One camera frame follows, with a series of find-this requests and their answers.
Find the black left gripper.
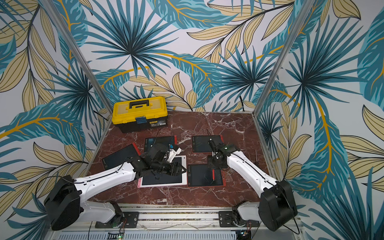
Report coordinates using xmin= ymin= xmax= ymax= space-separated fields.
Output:
xmin=152 ymin=160 xmax=188 ymax=177

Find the red stylus angled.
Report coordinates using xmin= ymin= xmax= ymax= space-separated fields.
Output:
xmin=211 ymin=169 xmax=216 ymax=181

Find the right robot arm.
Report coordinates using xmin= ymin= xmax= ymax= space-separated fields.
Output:
xmin=207 ymin=140 xmax=298 ymax=232

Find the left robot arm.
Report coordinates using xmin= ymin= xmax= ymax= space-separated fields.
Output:
xmin=44 ymin=144 xmax=187 ymax=231

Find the red tablet right front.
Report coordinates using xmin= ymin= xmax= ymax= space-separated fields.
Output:
xmin=187 ymin=164 xmax=226 ymax=188

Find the red tablet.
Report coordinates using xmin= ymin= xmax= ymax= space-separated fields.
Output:
xmin=187 ymin=164 xmax=226 ymax=188
xmin=192 ymin=135 xmax=223 ymax=153
xmin=102 ymin=143 xmax=140 ymax=170
xmin=144 ymin=136 xmax=177 ymax=152

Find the red tablet right back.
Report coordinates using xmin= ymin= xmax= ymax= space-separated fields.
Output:
xmin=192 ymin=135 xmax=223 ymax=153

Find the large pink writing tablet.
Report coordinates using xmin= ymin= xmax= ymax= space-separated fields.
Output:
xmin=137 ymin=173 xmax=187 ymax=188

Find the red tablet centre back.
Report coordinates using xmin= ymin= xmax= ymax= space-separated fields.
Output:
xmin=144 ymin=136 xmax=177 ymax=152

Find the red tablet far left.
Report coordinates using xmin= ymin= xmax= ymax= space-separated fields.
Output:
xmin=102 ymin=143 xmax=140 ymax=170

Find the black yellow screwdriver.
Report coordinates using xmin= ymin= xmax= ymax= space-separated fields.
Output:
xmin=255 ymin=150 xmax=259 ymax=166

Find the yellow black toolbox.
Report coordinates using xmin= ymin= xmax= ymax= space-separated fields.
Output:
xmin=112 ymin=97 xmax=168 ymax=133

